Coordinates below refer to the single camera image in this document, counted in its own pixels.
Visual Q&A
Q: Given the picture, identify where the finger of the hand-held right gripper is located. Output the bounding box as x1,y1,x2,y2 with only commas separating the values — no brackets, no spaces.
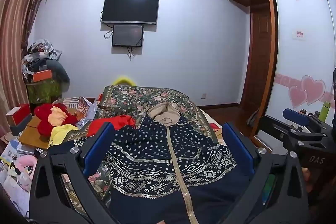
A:
283,108,319,132
259,115,326,140

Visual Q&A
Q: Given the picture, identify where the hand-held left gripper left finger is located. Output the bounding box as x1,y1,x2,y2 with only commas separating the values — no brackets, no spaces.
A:
29,122,124,224

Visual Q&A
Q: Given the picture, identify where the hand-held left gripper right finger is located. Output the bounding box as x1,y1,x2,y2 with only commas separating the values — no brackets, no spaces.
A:
223,122,310,224

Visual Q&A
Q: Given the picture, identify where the navy patterned hooded jacket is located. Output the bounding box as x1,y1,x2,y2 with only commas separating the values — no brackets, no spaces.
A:
49,102,259,224

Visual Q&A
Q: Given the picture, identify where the green bottle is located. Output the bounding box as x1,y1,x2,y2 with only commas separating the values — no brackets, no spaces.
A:
318,101,332,122

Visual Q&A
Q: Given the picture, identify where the red garment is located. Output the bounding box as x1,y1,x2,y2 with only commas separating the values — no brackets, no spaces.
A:
87,115,137,138

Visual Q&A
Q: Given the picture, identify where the yellow cloth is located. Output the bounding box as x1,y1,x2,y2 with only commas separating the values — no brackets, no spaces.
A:
50,124,79,148

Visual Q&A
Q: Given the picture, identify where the striped plaid cloth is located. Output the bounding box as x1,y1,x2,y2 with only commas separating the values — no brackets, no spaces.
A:
54,97,97,119

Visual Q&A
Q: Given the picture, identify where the floral blanket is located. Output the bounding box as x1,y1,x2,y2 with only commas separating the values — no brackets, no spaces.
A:
60,84,223,214

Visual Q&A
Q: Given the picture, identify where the red plush toy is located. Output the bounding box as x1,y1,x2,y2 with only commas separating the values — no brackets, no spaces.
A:
34,103,78,136

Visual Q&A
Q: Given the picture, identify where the brown wooden door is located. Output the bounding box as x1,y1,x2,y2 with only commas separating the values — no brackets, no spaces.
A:
240,7,272,109

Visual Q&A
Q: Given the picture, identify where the brown cardboard sheet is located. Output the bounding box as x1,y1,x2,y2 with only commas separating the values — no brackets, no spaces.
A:
18,106,79,149

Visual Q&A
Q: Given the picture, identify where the yellow fuzzy object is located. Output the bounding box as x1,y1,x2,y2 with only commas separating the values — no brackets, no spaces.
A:
112,76,137,86

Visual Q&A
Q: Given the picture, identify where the pink plush toy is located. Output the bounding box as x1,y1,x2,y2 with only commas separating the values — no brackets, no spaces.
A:
16,154,38,193

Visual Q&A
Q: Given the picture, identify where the green patterned cloth cover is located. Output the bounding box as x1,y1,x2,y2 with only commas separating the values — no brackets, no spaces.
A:
26,80,63,105

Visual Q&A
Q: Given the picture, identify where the grey box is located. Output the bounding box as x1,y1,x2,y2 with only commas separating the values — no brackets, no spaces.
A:
9,114,33,136

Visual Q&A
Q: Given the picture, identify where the red label sticker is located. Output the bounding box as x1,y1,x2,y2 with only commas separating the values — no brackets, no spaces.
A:
293,30,307,41

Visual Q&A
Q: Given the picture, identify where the pile of papers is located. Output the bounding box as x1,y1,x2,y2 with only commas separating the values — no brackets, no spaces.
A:
0,139,34,163

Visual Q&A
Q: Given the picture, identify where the red box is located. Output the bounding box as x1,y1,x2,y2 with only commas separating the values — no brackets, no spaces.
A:
6,104,32,126

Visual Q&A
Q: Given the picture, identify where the orange box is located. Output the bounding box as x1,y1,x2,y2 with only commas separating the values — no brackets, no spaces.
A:
31,69,53,83

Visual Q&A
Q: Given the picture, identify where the pile of assorted clutter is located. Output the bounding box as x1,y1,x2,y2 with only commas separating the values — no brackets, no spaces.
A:
22,39,70,84

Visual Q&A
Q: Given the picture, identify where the striped pink curtain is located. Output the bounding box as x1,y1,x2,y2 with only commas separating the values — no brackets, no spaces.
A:
0,0,53,135

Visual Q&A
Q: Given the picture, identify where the small black wall monitor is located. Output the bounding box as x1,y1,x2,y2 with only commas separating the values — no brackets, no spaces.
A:
112,25,144,47

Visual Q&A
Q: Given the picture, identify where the black wall television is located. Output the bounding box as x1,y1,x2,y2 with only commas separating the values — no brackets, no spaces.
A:
101,0,159,25

